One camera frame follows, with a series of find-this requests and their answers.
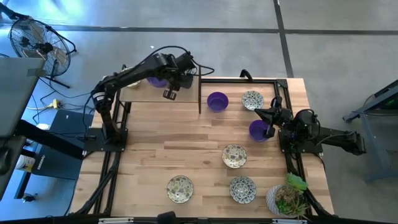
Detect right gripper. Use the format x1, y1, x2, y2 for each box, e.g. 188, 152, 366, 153
254, 108, 292, 139

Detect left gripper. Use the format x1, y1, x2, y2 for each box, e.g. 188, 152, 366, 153
162, 70, 195, 101

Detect purple mini bowl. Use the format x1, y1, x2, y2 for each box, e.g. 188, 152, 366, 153
206, 91, 229, 113
248, 119, 272, 143
146, 76, 170, 89

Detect teal bowl speckled inside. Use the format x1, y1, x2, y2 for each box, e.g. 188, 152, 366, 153
241, 90, 265, 111
229, 175, 257, 205

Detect wooden shelf with black legs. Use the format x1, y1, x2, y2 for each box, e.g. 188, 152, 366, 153
116, 64, 202, 115

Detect white pot with succulents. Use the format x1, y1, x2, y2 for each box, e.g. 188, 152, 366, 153
266, 172, 312, 220

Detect blue-grey metal cart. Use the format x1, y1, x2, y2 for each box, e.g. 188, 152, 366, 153
343, 79, 398, 183

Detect black computer case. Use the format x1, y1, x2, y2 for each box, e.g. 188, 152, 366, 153
30, 108, 95, 181

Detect black diagonal beam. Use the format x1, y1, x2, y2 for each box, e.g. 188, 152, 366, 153
14, 119, 85, 160

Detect black floor fan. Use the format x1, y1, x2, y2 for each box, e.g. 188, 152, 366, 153
8, 17, 78, 90

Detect grey desk top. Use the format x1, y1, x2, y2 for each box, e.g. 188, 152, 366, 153
0, 57, 47, 138

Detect white bottle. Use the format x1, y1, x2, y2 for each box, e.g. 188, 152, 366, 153
14, 154, 37, 174

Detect black caster wheel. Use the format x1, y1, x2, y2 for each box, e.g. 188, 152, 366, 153
21, 192, 39, 203

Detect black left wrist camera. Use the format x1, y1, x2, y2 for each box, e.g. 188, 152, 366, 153
175, 52, 197, 72

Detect black curved bracket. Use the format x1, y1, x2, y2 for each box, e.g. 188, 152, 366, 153
239, 68, 254, 82

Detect black aluminium table frame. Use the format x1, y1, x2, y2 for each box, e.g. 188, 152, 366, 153
68, 77, 336, 224

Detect white metal bracket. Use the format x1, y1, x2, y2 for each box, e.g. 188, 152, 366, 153
272, 218, 308, 224
98, 217, 134, 223

